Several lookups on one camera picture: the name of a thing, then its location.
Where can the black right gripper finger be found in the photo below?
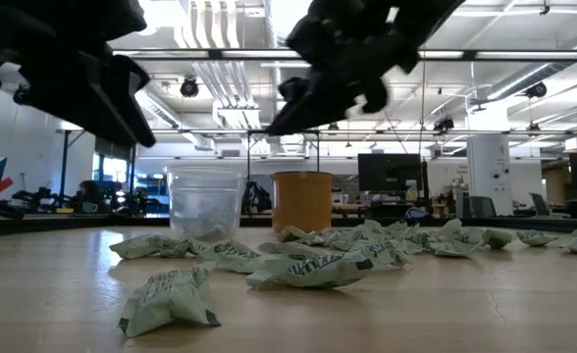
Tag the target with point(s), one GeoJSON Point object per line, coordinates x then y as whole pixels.
{"type": "Point", "coordinates": [318, 105]}
{"type": "Point", "coordinates": [377, 95]}

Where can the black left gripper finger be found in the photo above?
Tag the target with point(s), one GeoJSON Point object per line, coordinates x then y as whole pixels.
{"type": "Point", "coordinates": [97, 113]}
{"type": "Point", "coordinates": [129, 66]}

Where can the black background robot arm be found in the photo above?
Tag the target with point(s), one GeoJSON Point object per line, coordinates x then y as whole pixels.
{"type": "Point", "coordinates": [43, 198]}

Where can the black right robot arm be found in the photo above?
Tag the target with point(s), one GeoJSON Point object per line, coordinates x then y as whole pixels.
{"type": "Point", "coordinates": [431, 19]}

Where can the black computer monitor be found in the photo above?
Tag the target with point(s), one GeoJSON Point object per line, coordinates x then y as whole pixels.
{"type": "Point", "coordinates": [391, 171]}

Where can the white ceiling light fixture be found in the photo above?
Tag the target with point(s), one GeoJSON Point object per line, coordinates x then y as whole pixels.
{"type": "Point", "coordinates": [237, 117]}

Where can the person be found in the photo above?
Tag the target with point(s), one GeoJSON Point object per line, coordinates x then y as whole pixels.
{"type": "Point", "coordinates": [91, 196]}

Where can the teal mug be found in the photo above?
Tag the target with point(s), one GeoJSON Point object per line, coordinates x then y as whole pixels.
{"type": "Point", "coordinates": [89, 207]}

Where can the yellow enamel mug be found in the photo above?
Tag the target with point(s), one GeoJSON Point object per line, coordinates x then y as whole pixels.
{"type": "Point", "coordinates": [302, 203]}

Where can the white building column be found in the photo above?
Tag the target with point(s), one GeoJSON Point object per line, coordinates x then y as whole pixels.
{"type": "Point", "coordinates": [489, 166]}

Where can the clear plastic cup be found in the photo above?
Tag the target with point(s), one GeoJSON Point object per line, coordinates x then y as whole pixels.
{"type": "Point", "coordinates": [205, 196]}

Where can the dark office chair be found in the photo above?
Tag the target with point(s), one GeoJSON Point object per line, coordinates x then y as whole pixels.
{"type": "Point", "coordinates": [483, 206]}
{"type": "Point", "coordinates": [541, 203]}

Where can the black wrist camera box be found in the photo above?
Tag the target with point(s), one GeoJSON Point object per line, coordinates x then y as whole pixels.
{"type": "Point", "coordinates": [121, 19]}

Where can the black ceiling camera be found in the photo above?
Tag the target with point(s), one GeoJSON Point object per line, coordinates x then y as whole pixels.
{"type": "Point", "coordinates": [444, 124]}
{"type": "Point", "coordinates": [189, 87]}
{"type": "Point", "coordinates": [20, 96]}
{"type": "Point", "coordinates": [537, 90]}

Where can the black background frame stand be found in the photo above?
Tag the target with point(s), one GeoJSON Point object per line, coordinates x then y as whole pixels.
{"type": "Point", "coordinates": [64, 166]}

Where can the black overhead frame bar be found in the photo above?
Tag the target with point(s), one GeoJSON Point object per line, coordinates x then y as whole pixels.
{"type": "Point", "coordinates": [465, 55]}

